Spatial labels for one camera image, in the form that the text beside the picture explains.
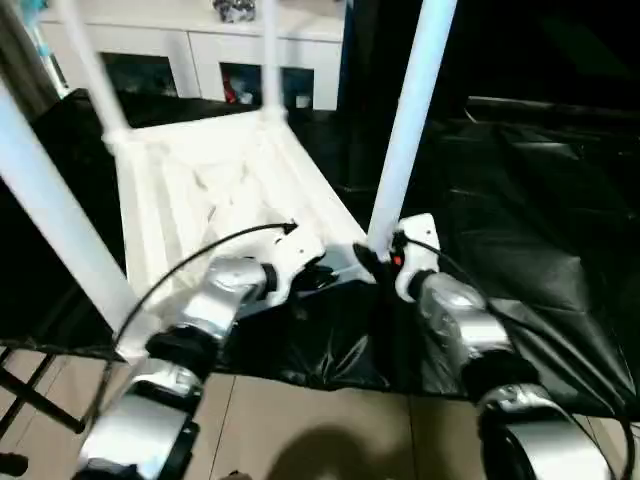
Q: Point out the white plastic table leg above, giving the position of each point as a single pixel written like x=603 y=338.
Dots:
x=272 y=55
x=410 y=110
x=55 y=200
x=95 y=65

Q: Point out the white glass door cabinet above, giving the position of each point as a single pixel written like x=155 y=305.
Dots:
x=200 y=40

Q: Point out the blue white patterned panel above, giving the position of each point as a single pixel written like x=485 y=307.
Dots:
x=47 y=55

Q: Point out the black monitor bar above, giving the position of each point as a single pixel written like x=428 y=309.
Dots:
x=550 y=107

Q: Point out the white plastic table top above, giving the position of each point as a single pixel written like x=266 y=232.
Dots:
x=200 y=165

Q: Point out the grey curtain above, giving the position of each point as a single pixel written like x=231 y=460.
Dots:
x=25 y=50

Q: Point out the red bottle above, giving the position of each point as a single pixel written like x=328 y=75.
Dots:
x=229 y=90

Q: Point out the black glossy mat cloth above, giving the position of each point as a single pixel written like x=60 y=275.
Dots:
x=500 y=225

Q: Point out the black folding table frame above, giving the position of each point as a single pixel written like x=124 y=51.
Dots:
x=35 y=395

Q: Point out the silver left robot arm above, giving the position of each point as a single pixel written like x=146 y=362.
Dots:
x=225 y=290

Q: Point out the dark patterned bundle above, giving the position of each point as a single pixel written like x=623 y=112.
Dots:
x=235 y=9

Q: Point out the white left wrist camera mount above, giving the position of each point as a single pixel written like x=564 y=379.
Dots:
x=295 y=250

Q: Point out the white jar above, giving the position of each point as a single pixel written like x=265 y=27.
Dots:
x=301 y=102

